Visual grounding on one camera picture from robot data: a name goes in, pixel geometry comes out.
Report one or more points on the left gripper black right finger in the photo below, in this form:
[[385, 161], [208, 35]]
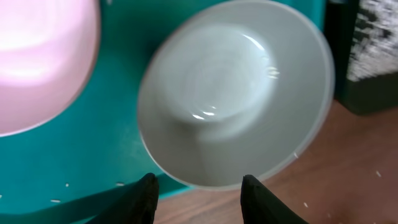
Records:
[[260, 206]]

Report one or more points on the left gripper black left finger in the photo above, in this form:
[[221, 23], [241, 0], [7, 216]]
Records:
[[136, 206]]

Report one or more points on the grey bowl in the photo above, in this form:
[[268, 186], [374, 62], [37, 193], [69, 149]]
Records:
[[242, 87]]

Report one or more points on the pink bowl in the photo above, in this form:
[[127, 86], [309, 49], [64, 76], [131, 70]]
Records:
[[48, 52]]

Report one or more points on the black waste tray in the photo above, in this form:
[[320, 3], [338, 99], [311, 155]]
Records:
[[367, 96]]

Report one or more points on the teal plastic tray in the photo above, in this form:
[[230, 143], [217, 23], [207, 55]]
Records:
[[73, 167]]

